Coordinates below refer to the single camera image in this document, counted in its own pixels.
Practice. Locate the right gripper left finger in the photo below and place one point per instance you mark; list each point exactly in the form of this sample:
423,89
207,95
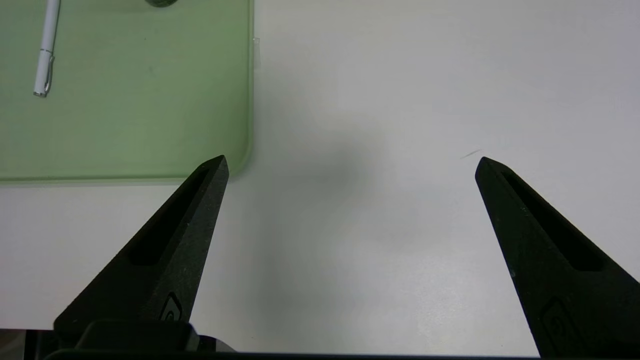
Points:
160,280

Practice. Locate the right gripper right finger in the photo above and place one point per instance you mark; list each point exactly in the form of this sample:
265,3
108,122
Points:
570,290

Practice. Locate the black squeeze tube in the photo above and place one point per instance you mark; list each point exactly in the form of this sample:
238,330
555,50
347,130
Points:
161,3

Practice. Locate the light green plastic tray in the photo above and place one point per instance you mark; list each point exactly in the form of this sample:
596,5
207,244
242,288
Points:
125,125

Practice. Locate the white pen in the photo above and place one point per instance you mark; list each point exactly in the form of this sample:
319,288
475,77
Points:
45,60

